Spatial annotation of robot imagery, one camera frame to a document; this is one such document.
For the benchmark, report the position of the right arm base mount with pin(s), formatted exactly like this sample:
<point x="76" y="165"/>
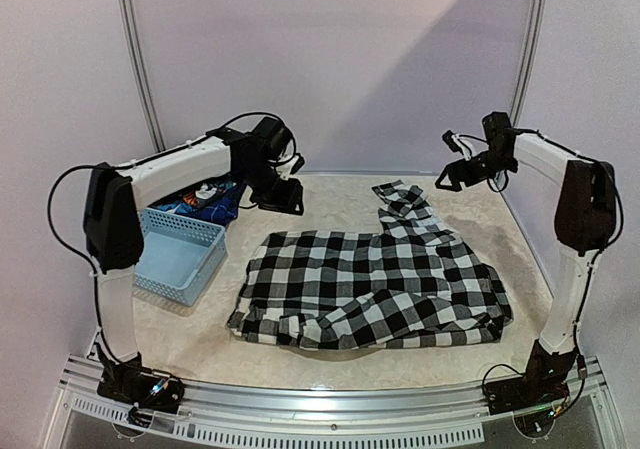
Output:
<point x="543" y="381"/>

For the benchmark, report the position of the right aluminium frame post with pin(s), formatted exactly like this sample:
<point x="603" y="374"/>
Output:
<point x="527" y="60"/>

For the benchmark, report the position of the blue patterned garment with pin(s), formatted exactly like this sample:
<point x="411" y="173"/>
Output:
<point x="214" y="200"/>

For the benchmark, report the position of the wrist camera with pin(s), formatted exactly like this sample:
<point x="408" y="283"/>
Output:
<point x="456" y="144"/>
<point x="294" y="165"/>

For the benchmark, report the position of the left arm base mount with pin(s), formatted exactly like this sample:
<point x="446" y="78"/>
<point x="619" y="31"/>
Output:
<point x="133" y="384"/>

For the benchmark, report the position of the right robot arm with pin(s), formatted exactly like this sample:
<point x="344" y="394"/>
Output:
<point x="588" y="217"/>

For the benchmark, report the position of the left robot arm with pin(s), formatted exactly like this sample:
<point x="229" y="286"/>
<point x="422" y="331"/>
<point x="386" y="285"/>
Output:
<point x="264" y="159"/>

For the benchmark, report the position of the aluminium front rail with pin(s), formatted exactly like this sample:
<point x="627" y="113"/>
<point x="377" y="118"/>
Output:
<point x="224" y="416"/>

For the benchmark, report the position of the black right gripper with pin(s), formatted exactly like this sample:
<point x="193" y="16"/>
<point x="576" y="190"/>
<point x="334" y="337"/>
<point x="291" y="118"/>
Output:
<point x="465" y="169"/>

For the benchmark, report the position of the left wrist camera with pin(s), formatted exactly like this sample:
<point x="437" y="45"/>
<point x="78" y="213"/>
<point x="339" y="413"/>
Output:
<point x="294" y="165"/>

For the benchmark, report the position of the black white checkered shirt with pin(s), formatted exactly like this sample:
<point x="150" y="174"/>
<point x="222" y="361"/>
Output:
<point x="413" y="284"/>

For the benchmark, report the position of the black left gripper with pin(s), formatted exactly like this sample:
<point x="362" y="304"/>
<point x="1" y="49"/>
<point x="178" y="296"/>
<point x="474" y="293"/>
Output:
<point x="286" y="202"/>

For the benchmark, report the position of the light blue plastic basket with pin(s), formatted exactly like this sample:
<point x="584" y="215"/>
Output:
<point x="179" y="257"/>

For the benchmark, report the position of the aluminium frame post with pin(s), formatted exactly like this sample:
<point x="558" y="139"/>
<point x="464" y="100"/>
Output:
<point x="140" y="74"/>
<point x="527" y="60"/>

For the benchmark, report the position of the left aluminium frame post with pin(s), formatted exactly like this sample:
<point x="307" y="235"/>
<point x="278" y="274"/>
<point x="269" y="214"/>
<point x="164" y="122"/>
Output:
<point x="140" y="74"/>

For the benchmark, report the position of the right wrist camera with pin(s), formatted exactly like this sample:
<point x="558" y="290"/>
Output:
<point x="456" y="144"/>

